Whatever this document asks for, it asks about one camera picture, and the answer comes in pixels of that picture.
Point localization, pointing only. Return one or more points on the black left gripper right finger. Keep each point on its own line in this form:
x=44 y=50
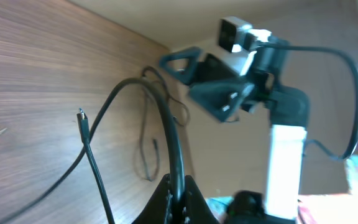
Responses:
x=197 y=210

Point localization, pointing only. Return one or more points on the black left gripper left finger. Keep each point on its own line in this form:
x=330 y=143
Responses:
x=158 y=208

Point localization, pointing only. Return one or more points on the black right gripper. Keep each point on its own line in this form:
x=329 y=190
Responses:
x=218 y=89

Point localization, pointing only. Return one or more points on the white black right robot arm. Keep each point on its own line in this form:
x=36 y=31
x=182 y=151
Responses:
x=289 y=112

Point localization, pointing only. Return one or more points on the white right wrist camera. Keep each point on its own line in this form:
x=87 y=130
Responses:
x=239 y=38

